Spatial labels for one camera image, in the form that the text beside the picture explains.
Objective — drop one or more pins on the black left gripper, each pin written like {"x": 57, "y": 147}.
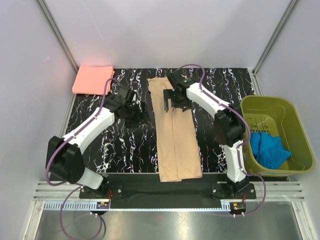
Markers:
{"x": 137, "y": 121}

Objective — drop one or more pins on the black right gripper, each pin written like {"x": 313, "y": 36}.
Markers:
{"x": 186, "y": 105}

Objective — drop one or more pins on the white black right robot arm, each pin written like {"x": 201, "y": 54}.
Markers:
{"x": 228, "y": 127}

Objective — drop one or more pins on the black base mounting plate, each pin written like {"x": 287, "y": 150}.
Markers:
{"x": 150, "y": 185}

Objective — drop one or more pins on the blue t shirt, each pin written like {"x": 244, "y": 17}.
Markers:
{"x": 268, "y": 150}

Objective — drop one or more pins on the left aluminium corner post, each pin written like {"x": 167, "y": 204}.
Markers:
{"x": 57, "y": 33}

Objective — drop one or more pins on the olive green plastic bin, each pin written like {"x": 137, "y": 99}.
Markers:
{"x": 277, "y": 117}

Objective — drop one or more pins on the right aluminium corner post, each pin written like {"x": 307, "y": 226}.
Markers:
{"x": 275, "y": 35}

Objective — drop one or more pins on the beige t shirt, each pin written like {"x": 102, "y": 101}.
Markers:
{"x": 177, "y": 147}

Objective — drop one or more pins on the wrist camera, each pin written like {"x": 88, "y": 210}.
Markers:
{"x": 176, "y": 79}
{"x": 126, "y": 96}

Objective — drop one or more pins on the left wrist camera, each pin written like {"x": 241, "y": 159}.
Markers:
{"x": 126, "y": 96}

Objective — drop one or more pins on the aluminium frame rail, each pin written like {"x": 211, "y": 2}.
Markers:
{"x": 68, "y": 198}

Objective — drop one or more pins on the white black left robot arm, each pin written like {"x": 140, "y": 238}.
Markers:
{"x": 65, "y": 162}

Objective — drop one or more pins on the aluminium corner post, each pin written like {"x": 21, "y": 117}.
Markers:
{"x": 275, "y": 35}
{"x": 57, "y": 33}

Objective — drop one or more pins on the folded pink t shirt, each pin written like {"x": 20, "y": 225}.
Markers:
{"x": 91, "y": 80}

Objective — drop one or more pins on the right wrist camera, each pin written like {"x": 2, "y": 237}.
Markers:
{"x": 176, "y": 79}

